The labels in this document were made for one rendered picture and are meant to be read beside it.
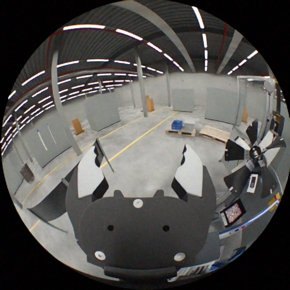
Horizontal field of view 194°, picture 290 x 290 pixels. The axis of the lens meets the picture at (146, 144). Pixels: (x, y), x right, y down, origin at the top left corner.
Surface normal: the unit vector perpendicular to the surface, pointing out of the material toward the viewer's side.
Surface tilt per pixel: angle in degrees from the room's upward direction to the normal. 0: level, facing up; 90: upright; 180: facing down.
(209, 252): 15
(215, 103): 90
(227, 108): 90
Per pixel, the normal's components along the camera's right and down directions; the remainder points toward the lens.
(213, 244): -0.07, -0.95
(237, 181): -0.71, -0.24
